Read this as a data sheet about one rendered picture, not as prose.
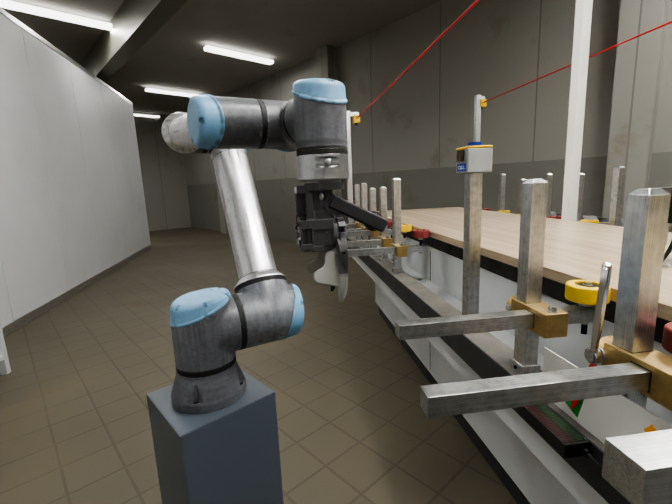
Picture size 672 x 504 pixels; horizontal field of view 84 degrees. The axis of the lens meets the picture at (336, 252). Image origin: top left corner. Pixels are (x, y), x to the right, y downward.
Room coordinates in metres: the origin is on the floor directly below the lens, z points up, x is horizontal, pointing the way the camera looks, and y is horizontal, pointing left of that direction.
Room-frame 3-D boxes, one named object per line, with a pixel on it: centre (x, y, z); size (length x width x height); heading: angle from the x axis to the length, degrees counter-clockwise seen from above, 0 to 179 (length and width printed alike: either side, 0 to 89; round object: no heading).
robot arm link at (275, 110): (0.76, 0.08, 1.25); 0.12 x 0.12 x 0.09; 29
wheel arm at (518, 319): (0.73, -0.33, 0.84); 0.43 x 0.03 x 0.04; 97
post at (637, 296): (0.53, -0.45, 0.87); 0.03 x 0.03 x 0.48; 7
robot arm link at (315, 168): (0.67, 0.02, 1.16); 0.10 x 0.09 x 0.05; 12
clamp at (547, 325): (0.76, -0.42, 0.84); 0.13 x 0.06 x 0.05; 7
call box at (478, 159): (1.04, -0.39, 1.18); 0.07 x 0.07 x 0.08; 7
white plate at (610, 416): (0.56, -0.42, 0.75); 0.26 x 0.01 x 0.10; 7
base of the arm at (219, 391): (0.91, 0.35, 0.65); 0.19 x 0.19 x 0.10
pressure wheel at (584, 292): (0.75, -0.53, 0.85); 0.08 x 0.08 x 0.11
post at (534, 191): (0.78, -0.42, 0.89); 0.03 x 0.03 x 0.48; 7
